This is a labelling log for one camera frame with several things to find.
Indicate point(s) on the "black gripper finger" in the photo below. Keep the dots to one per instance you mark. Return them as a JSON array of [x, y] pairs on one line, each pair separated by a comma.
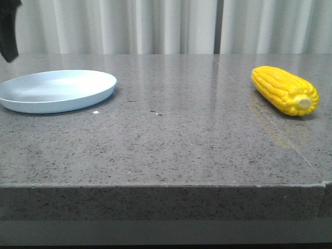
[[9, 49]]

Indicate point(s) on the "yellow corn cob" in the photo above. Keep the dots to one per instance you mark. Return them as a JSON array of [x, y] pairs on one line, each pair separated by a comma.
[[289, 93]]

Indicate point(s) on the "light blue round plate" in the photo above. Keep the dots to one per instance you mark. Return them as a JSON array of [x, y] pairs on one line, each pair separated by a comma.
[[56, 91]]

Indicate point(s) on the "white pleated curtain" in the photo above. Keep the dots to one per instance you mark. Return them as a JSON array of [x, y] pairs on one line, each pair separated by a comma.
[[173, 27]]

